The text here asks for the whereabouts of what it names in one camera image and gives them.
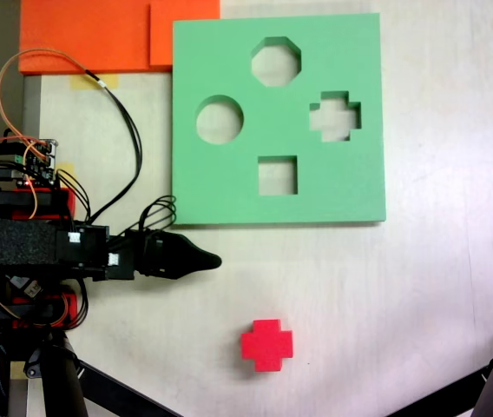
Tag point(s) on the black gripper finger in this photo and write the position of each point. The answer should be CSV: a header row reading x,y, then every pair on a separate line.
x,y
177,273
190,256

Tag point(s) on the red cross columnar block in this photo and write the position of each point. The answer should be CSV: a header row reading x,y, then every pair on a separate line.
x,y
268,345

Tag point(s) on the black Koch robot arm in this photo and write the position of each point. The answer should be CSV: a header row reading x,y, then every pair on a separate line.
x,y
12,241

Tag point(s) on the orange foam block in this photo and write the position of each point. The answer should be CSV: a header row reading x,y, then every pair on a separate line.
x,y
86,35

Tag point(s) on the green shape sorter board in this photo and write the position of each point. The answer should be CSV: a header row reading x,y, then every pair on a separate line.
x,y
229,195

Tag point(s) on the red and black table clamp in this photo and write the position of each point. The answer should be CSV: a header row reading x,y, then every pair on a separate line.
x,y
55,204
66,306

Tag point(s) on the yellow masking tape strip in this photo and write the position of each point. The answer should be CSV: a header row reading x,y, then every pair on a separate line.
x,y
17,369
81,82
67,167

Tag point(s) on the black power circuit board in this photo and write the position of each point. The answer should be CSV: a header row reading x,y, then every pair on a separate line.
x,y
29,287

